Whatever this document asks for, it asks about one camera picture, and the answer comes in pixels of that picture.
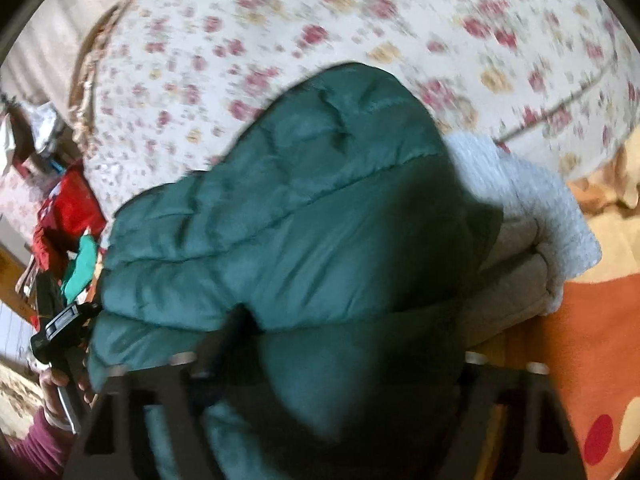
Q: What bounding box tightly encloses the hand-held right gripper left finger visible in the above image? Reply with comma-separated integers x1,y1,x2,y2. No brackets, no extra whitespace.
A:
62,304,253,480

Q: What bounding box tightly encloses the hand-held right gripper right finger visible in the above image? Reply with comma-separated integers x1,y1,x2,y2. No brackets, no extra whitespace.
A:
462,351,588,480

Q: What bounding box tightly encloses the green puffer jacket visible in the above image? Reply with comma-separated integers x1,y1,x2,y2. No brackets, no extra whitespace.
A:
86,61,503,480

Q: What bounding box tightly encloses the person's left forearm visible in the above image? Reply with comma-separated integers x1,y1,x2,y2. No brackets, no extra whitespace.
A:
0,407,76,480

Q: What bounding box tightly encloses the person's left hand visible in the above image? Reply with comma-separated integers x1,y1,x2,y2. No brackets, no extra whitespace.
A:
39,362,97,432

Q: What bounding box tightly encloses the teal green cloth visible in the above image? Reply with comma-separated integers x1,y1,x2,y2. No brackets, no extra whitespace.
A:
60,235,101,298

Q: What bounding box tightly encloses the wooden furniture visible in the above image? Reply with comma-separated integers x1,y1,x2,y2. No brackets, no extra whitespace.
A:
0,242,38,318

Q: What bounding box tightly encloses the red cloth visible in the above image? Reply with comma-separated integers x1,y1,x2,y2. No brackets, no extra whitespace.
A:
31,160,107,291

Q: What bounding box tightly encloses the orange yellow printed blanket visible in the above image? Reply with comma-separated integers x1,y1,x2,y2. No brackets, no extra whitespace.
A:
465,125,640,480

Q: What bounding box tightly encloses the pink floral cloth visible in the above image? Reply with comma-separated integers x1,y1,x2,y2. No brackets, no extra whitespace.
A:
0,167,53,243

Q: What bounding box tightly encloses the grey fleece sweater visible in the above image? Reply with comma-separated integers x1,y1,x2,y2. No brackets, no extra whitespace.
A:
442,131,602,356

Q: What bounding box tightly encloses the shiny grey bag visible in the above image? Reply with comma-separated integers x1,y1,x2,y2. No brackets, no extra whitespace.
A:
22,101,68,157

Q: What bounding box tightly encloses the beige fringed cloth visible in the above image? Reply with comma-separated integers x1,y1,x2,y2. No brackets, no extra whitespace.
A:
0,0,133,153

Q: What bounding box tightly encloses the floral quilt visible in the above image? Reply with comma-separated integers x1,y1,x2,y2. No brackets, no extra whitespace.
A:
70,0,640,221

